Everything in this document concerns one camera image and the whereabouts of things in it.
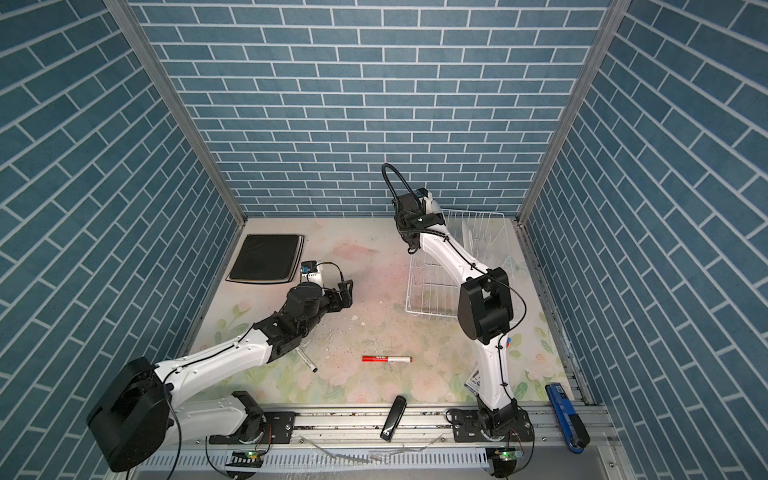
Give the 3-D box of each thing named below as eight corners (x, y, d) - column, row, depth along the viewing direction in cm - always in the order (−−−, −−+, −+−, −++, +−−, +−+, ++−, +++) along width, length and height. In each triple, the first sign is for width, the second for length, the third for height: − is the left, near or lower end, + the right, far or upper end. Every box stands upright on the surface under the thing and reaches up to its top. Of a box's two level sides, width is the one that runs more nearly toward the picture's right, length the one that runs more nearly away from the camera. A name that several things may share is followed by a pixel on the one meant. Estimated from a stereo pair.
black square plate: (232, 286, 103) (226, 278, 99) (250, 242, 116) (246, 234, 112) (292, 286, 103) (288, 278, 99) (304, 242, 116) (301, 234, 112)
